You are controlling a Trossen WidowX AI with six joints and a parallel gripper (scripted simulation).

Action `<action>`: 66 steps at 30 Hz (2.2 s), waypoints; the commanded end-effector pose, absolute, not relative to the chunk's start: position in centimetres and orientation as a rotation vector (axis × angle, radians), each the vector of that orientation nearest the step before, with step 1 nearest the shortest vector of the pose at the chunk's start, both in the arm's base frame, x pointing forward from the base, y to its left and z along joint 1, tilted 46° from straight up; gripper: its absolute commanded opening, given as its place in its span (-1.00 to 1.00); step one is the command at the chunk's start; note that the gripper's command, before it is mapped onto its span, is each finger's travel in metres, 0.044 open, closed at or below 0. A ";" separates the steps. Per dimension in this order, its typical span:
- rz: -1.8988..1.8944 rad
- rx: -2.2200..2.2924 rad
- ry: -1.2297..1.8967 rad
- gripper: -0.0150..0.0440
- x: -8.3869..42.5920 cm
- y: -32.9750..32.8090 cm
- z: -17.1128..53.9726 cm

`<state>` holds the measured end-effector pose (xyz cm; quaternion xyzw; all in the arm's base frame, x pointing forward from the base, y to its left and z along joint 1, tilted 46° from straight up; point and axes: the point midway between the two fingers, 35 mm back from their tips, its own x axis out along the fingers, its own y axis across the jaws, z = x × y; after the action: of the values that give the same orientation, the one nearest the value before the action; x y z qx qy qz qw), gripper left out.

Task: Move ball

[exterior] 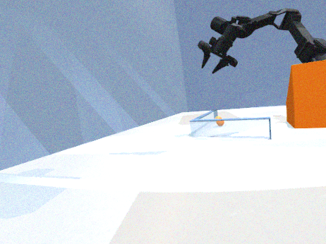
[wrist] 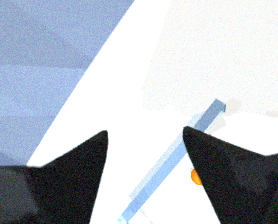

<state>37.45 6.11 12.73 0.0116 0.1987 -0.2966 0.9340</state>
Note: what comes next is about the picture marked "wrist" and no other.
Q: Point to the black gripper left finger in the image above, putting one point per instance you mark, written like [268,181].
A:
[62,191]

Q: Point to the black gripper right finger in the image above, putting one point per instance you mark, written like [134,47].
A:
[241,184]

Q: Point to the light blue flat bar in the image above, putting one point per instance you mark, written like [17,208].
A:
[202,124]

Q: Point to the clear low corner walls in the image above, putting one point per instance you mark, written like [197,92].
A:
[138,218]

